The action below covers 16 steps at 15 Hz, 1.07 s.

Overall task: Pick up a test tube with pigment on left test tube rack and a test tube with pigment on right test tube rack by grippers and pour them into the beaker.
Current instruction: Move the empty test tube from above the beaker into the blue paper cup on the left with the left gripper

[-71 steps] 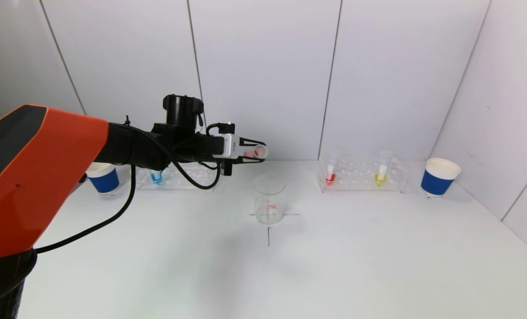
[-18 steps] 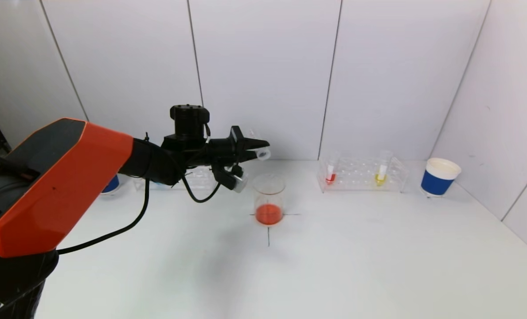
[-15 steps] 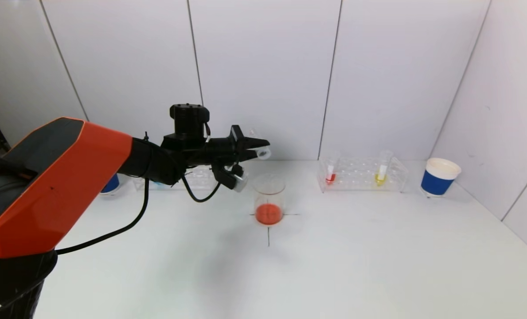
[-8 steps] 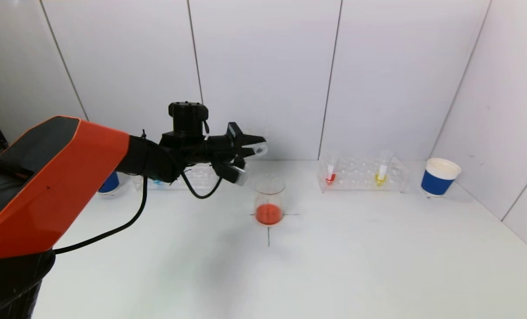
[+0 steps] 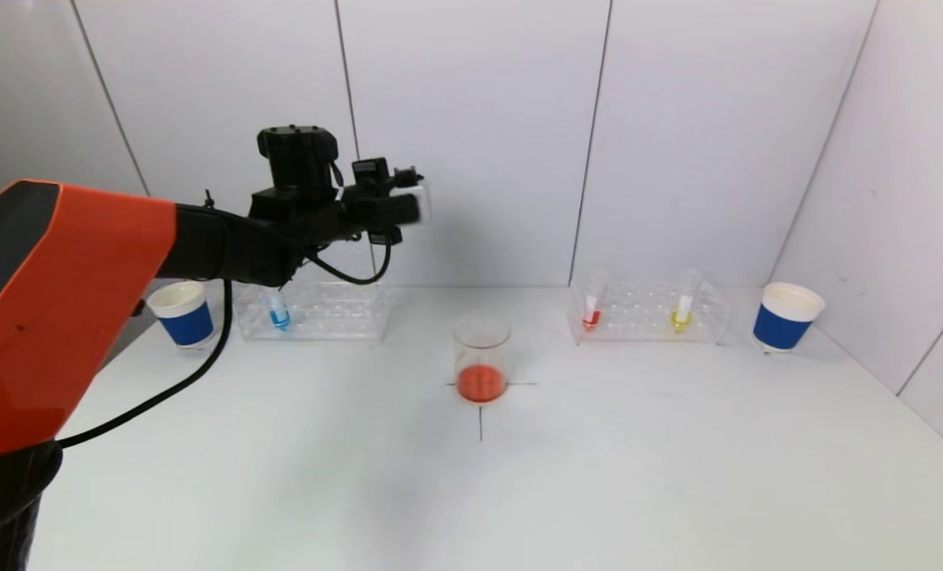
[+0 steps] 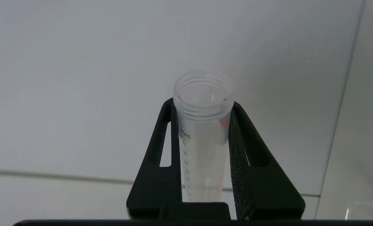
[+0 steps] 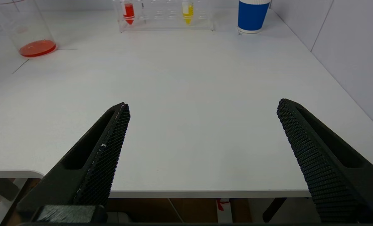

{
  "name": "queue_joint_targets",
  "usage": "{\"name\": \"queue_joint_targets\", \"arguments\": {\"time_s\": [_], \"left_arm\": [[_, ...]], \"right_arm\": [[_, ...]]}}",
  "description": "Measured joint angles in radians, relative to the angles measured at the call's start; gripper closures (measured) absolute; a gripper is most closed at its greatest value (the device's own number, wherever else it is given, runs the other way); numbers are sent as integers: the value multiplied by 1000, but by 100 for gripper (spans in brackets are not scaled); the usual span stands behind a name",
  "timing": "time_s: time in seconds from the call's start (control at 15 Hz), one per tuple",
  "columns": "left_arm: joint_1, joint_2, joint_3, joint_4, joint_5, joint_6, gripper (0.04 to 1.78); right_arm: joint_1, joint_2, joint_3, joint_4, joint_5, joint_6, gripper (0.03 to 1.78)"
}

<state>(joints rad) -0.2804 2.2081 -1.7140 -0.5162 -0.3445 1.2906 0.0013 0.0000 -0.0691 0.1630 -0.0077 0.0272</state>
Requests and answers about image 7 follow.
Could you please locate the clear glass beaker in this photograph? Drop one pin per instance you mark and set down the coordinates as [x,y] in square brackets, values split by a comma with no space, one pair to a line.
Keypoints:
[32,40]

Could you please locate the test tube with red pigment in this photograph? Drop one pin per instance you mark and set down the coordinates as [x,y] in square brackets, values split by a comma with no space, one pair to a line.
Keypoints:
[128,14]

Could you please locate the test tube with yellow pigment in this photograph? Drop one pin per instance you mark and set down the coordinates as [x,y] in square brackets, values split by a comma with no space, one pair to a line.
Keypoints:
[188,12]

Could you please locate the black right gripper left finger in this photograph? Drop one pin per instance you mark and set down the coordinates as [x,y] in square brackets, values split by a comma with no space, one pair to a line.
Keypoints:
[98,169]

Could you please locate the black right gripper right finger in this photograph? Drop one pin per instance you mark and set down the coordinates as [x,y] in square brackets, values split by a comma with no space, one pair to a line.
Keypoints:
[318,163]

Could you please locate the clear acrylic test tube rack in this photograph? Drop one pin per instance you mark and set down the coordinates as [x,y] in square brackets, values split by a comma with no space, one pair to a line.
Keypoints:
[167,23]

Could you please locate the blue and white paper cup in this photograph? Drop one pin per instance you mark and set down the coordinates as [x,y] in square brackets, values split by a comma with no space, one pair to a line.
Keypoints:
[252,15]

